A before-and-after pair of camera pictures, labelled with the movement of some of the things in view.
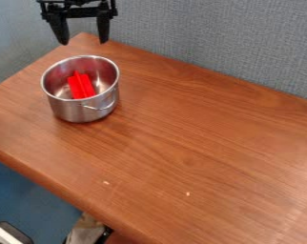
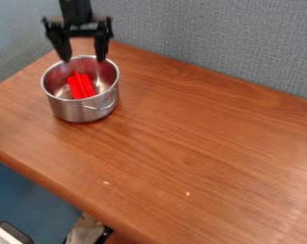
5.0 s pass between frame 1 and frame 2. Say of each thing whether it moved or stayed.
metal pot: stayed
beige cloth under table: stayed
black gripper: moved
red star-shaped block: stayed
